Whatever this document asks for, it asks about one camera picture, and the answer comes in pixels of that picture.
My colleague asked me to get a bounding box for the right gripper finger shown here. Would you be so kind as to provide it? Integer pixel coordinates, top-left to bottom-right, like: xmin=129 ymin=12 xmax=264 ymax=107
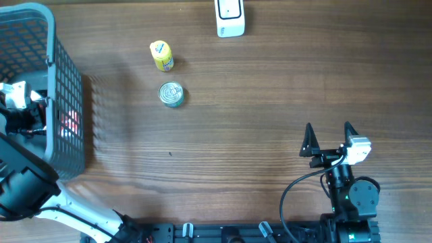
xmin=344 ymin=121 xmax=358 ymax=140
xmin=299 ymin=123 xmax=320 ymax=157

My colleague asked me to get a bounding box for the black right camera cable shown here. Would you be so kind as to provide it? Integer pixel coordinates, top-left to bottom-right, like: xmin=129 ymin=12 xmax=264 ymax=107
xmin=279 ymin=153 xmax=347 ymax=243

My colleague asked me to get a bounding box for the white barcode scanner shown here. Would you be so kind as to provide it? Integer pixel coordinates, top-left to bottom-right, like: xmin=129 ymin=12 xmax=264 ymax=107
xmin=214 ymin=0 xmax=246 ymax=38

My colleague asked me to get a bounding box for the yellow mentos gum bottle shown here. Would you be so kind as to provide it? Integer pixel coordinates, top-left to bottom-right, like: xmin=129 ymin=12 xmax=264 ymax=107
xmin=150 ymin=40 xmax=174 ymax=72

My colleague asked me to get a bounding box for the round tin can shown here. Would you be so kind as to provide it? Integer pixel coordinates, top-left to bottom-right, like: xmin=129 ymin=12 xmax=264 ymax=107
xmin=158 ymin=81 xmax=184 ymax=108

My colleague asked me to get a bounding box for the grey plastic mesh basket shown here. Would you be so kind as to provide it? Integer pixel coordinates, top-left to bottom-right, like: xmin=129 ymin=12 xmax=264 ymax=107
xmin=1 ymin=3 xmax=85 ymax=181

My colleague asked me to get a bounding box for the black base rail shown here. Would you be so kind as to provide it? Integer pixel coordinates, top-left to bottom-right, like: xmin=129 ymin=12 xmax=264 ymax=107
xmin=80 ymin=221 xmax=381 ymax=243

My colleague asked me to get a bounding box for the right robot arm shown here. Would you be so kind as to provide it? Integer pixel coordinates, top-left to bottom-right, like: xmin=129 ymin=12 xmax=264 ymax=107
xmin=299 ymin=122 xmax=381 ymax=243

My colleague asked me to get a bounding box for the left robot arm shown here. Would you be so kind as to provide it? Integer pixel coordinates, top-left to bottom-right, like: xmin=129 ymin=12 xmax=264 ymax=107
xmin=1 ymin=101 xmax=144 ymax=242

